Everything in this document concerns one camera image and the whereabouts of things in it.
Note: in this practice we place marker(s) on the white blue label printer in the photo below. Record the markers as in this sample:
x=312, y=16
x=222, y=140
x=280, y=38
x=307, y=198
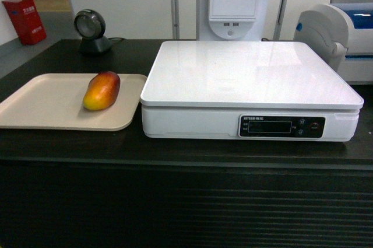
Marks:
x=340, y=32

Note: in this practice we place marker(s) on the red bin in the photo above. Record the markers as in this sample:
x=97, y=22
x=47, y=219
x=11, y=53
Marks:
x=26, y=21

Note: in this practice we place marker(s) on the black barcode scanner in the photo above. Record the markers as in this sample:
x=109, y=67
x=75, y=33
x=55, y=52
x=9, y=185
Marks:
x=90, y=25

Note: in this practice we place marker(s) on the white POS terminal stand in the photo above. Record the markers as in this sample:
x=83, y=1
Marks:
x=231, y=20

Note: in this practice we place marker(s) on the white checkout scale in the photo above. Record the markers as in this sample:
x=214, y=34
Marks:
x=246, y=90

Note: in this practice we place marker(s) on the black checkout counter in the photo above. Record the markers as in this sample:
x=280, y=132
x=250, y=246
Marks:
x=123, y=189

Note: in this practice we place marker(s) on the dark red mango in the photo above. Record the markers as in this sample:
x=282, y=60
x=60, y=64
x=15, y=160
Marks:
x=102, y=91

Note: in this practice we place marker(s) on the beige plastic tray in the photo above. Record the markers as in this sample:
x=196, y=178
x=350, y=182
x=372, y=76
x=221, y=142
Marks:
x=54, y=102

